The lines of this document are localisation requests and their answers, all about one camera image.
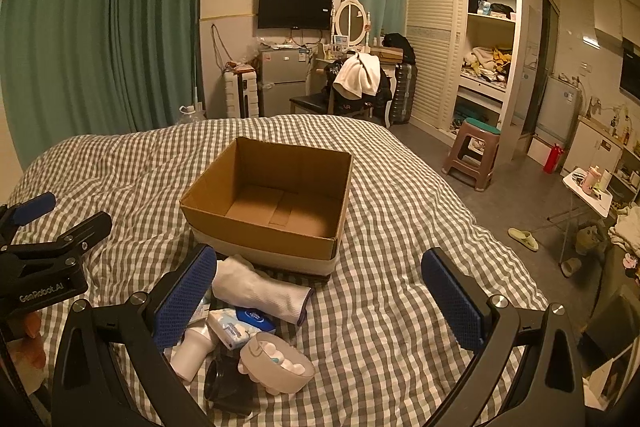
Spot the dark suitcase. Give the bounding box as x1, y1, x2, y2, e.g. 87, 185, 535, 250
390, 63, 418, 124

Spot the dark wooden chair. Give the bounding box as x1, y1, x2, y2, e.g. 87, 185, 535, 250
290, 61, 397, 127

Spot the green slipper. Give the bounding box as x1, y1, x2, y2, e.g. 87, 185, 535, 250
508, 228, 539, 253

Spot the white small bottle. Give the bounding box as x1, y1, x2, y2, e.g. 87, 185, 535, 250
170, 323, 218, 383

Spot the clear water jug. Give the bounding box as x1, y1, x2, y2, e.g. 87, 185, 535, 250
178, 103, 206, 124

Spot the white suitcase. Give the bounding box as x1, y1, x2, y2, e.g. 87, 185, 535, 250
224, 64, 259, 118

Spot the black cylindrical object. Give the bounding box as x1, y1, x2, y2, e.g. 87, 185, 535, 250
204, 355, 255, 417

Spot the grey checkered bed quilt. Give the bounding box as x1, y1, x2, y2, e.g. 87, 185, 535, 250
6, 115, 547, 426

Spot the rolled white sock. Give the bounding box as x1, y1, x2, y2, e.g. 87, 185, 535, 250
212, 256, 314, 325

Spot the open cardboard box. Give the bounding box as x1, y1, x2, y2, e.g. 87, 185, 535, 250
180, 136, 354, 277

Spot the white open wardrobe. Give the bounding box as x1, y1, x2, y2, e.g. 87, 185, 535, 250
406, 0, 542, 165

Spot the white folding side table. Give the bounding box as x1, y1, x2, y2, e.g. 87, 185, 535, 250
546, 167, 613, 267

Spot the green curtain left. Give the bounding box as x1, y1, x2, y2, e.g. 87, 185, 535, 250
1, 0, 201, 166

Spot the blue tissue packet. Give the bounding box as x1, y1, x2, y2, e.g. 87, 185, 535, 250
206, 308, 276, 350

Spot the white washing machine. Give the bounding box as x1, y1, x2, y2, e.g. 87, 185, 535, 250
535, 77, 582, 148

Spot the black wall television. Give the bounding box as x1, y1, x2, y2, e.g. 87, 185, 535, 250
257, 0, 333, 30

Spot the white towel on chair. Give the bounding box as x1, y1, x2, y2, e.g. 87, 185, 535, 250
333, 53, 381, 100

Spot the small grey refrigerator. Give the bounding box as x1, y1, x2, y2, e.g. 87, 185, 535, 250
259, 48, 311, 117

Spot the white round cotton-ball container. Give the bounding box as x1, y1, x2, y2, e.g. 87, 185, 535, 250
239, 333, 316, 395

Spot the red fire extinguisher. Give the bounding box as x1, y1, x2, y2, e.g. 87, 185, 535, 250
544, 144, 564, 173

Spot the white oval vanity mirror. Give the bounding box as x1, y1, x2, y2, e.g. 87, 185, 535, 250
333, 0, 370, 48

